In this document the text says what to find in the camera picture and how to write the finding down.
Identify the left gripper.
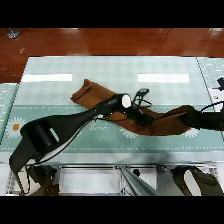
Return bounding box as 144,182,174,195
127,104,155,127

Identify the brown garment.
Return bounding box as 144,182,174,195
70,78,202,137

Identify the silver frame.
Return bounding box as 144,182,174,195
0,161,224,197

